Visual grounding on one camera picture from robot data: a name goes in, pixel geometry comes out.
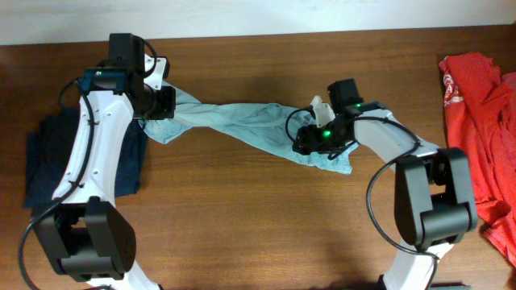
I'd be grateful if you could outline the red t-shirt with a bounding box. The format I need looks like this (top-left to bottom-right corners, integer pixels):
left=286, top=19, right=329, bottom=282
left=439, top=52, right=515, bottom=263

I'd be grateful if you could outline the folded dark navy garment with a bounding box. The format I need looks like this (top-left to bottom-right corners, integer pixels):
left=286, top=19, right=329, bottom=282
left=24, top=108, right=148, bottom=208

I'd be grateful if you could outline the light blue t-shirt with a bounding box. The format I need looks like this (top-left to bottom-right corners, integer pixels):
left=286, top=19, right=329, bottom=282
left=143, top=81, right=440, bottom=175

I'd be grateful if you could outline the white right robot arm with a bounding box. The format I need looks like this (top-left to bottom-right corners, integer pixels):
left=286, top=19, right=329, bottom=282
left=291, top=79, right=478, bottom=290

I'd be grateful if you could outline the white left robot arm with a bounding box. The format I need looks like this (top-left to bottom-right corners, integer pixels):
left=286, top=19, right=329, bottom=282
left=28, top=33, right=176, bottom=289

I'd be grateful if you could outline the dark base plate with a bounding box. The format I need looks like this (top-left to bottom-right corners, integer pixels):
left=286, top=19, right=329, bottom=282
left=429, top=284, right=472, bottom=290

